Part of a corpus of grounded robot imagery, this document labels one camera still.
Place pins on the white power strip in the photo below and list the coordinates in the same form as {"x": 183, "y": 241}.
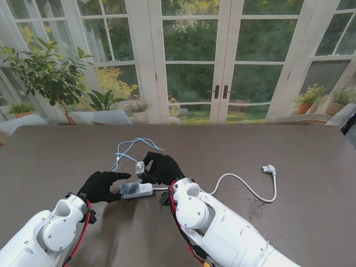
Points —
{"x": 136, "y": 190}

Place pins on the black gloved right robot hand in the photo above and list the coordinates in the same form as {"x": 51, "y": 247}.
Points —
{"x": 164, "y": 167}

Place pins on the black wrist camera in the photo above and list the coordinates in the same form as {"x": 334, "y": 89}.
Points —
{"x": 92, "y": 218}
{"x": 165, "y": 200}

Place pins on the grey USB wall charger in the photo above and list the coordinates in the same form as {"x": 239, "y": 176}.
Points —
{"x": 140, "y": 169}

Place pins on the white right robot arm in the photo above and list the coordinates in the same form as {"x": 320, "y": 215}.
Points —
{"x": 222, "y": 228}

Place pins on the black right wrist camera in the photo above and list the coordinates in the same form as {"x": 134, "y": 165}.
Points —
{"x": 165, "y": 200}

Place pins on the printed garden window backdrop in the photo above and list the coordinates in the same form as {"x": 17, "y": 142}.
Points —
{"x": 194, "y": 41}

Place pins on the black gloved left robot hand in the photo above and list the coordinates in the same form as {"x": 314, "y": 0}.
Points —
{"x": 97, "y": 186}

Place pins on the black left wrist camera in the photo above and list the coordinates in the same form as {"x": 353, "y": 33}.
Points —
{"x": 92, "y": 218}

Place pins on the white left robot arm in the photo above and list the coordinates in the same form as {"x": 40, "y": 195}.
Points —
{"x": 47, "y": 233}

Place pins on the dark object beside backdrop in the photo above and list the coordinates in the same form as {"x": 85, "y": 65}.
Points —
{"x": 350, "y": 122}

